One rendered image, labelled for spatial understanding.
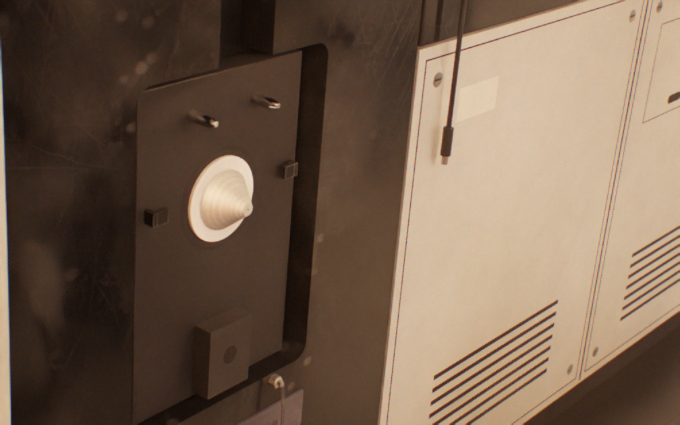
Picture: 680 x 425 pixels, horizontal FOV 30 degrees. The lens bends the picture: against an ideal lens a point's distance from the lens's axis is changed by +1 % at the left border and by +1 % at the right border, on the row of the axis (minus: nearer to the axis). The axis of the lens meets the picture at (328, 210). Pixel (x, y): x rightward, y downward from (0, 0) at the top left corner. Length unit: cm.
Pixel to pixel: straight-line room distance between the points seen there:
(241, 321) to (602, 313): 67
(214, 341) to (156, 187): 13
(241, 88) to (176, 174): 8
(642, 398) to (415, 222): 64
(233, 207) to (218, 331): 10
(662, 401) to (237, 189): 90
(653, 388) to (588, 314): 24
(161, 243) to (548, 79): 48
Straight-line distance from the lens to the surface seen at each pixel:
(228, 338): 90
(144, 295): 84
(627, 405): 162
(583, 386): 160
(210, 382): 91
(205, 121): 81
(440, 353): 118
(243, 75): 85
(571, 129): 126
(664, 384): 168
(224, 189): 85
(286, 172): 90
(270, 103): 85
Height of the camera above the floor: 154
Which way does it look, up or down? 23 degrees down
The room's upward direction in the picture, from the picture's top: 5 degrees clockwise
